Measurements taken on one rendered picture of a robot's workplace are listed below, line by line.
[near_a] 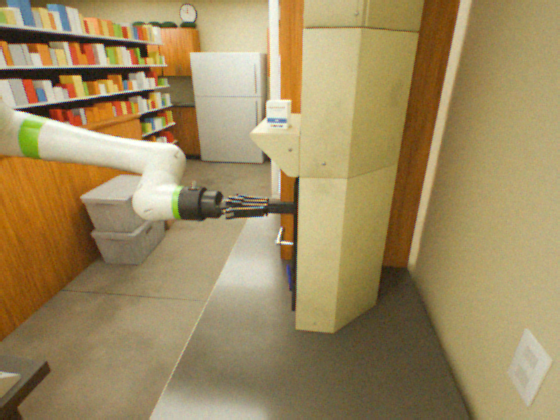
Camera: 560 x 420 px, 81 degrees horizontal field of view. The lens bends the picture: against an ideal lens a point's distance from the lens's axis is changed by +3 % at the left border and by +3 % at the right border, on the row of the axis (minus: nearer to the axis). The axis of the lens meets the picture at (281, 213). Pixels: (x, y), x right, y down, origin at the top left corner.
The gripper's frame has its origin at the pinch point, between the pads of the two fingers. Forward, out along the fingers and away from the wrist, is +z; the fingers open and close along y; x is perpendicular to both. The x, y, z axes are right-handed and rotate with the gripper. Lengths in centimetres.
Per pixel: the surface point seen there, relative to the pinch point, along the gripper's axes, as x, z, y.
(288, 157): -14.7, 2.2, -4.6
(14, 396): 38, -60, -33
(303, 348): 37.0, 7.5, -11.3
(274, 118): -22.4, -1.7, 1.0
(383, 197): -1.6, 26.7, 6.2
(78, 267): 125, -190, 134
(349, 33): -39.1, 13.6, -4.6
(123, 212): 78, -148, 149
